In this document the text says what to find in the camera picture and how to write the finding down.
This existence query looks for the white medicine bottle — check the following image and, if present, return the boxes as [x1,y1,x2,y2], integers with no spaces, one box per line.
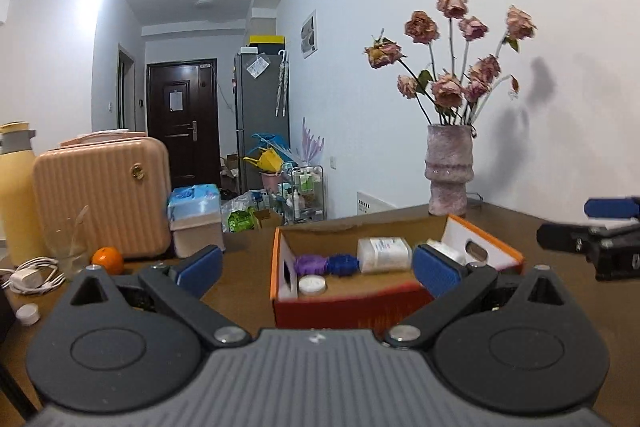
[357,237,412,274]

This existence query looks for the blue jar lid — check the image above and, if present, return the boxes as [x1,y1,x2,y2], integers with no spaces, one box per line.
[326,254,360,277]

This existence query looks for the white round jar lid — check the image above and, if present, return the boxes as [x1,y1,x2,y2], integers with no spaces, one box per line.
[298,274,328,296]

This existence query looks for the purple jar lid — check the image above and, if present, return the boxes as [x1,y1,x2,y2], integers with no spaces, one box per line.
[294,255,329,277]

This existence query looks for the orange fruit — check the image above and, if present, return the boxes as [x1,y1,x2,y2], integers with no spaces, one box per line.
[91,247,124,275]

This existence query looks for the blue tissue pack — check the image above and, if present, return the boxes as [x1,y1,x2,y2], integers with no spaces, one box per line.
[167,184,220,221]

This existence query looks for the eyeglasses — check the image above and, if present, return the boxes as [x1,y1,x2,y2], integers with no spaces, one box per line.
[466,193,484,207]

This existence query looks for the orange cardboard box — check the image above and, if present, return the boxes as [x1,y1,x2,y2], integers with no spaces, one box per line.
[270,216,525,333]

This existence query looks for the pink ribbed suitcase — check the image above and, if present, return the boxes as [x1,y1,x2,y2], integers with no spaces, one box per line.
[32,130,171,258]

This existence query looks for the pink ribbed vase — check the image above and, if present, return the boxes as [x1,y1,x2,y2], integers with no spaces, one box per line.
[424,124,474,216]

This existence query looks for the clear glass cup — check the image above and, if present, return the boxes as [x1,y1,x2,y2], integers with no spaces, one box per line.
[46,205,89,282]

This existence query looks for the yellow watering can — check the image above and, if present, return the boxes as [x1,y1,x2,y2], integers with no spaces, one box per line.
[243,147,283,173]

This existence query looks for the small white cap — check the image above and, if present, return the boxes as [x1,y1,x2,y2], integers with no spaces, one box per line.
[15,303,40,326]

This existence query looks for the yellow thermos jug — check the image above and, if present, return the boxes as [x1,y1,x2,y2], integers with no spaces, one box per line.
[1,121,47,267]

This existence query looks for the dark brown door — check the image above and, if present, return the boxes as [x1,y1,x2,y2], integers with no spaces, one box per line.
[146,58,220,188]

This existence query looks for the dried pink roses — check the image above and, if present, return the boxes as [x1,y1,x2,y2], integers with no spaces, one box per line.
[363,0,537,129]

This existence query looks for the grey refrigerator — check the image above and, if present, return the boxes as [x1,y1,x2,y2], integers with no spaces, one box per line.
[234,53,290,194]

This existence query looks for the yellow box on fridge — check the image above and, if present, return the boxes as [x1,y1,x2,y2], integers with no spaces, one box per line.
[248,35,285,46]

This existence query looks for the white charger with cable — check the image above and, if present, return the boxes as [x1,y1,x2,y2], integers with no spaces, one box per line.
[1,257,66,295]

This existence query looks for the wire storage cart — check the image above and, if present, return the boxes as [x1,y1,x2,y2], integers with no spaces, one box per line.
[279,164,326,225]

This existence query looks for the wall picture frame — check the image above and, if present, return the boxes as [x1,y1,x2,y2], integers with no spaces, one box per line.
[299,12,318,58]

